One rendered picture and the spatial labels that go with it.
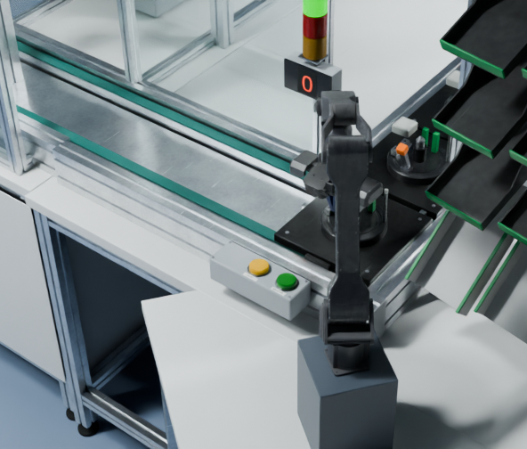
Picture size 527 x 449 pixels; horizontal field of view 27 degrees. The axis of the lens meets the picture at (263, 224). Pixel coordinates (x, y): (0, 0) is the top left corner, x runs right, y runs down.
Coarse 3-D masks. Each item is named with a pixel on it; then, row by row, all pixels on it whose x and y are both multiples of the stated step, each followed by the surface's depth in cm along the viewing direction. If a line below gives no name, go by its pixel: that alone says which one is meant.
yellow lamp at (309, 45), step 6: (306, 42) 227; (312, 42) 227; (318, 42) 227; (324, 42) 228; (306, 48) 228; (312, 48) 228; (318, 48) 228; (324, 48) 229; (306, 54) 229; (312, 54) 229; (318, 54) 229; (324, 54) 230; (312, 60) 229
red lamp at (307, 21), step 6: (306, 18) 224; (312, 18) 223; (318, 18) 223; (324, 18) 224; (306, 24) 225; (312, 24) 224; (318, 24) 224; (324, 24) 225; (306, 30) 226; (312, 30) 225; (318, 30) 225; (324, 30) 226; (306, 36) 226; (312, 36) 226; (318, 36) 226; (324, 36) 227
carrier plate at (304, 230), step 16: (304, 208) 239; (320, 208) 239; (400, 208) 238; (288, 224) 235; (304, 224) 235; (400, 224) 234; (416, 224) 234; (288, 240) 231; (304, 240) 231; (320, 240) 231; (384, 240) 231; (400, 240) 230; (320, 256) 227; (368, 256) 227; (384, 256) 227; (368, 272) 223
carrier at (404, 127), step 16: (400, 128) 257; (416, 128) 259; (384, 144) 256; (416, 144) 245; (432, 144) 248; (448, 144) 244; (384, 160) 251; (400, 160) 248; (416, 160) 247; (432, 160) 247; (448, 160) 247; (368, 176) 247; (384, 176) 246; (400, 176) 245; (416, 176) 243; (432, 176) 243; (384, 192) 243; (400, 192) 242; (416, 192) 242; (416, 208) 239; (432, 208) 238
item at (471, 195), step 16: (464, 144) 206; (512, 144) 206; (464, 160) 208; (480, 160) 206; (496, 160) 205; (512, 160) 204; (448, 176) 207; (464, 176) 206; (480, 176) 205; (496, 176) 204; (512, 176) 202; (432, 192) 206; (448, 192) 205; (464, 192) 204; (480, 192) 203; (496, 192) 202; (512, 192) 200; (448, 208) 203; (464, 208) 202; (480, 208) 201; (496, 208) 198; (480, 224) 197
